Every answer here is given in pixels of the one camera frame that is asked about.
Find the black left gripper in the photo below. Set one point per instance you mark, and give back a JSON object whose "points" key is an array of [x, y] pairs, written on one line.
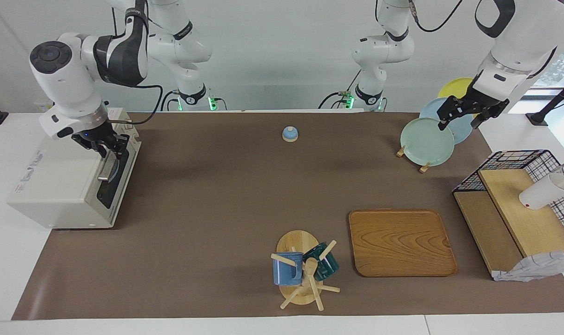
{"points": [[477, 102]]}

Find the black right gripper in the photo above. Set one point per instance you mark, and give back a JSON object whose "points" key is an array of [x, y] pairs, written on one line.
{"points": [[100, 137]]}

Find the beige toaster oven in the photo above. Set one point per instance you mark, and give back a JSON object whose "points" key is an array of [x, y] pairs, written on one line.
{"points": [[63, 186]]}

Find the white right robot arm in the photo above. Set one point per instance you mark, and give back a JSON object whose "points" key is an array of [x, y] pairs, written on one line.
{"points": [[68, 79]]}

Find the large light blue plate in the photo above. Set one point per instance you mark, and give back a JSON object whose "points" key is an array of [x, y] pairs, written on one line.
{"points": [[463, 130]]}

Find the yellow plate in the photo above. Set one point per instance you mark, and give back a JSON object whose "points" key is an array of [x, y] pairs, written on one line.
{"points": [[456, 88]]}

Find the pale green plate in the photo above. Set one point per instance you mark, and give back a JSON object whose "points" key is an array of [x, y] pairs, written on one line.
{"points": [[426, 142]]}

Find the wooden plate rack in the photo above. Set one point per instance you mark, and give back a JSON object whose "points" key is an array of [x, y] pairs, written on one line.
{"points": [[423, 168]]}

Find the white paper cup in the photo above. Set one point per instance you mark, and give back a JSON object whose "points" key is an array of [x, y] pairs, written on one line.
{"points": [[542, 193]]}

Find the wooden shelf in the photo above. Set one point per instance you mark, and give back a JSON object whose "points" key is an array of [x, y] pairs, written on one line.
{"points": [[523, 218]]}

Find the brown table mat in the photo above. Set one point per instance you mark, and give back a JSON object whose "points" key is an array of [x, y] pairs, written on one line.
{"points": [[216, 209]]}

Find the rectangular wooden tray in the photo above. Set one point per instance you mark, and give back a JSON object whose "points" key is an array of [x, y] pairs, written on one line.
{"points": [[400, 242]]}

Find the dark green mug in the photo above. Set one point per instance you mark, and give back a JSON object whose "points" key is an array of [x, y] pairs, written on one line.
{"points": [[326, 267]]}

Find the wooden mug tree stand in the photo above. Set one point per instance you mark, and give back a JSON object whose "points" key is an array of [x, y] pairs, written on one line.
{"points": [[298, 239]]}

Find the blue mug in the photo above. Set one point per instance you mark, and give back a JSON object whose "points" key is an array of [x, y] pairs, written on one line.
{"points": [[286, 272]]}

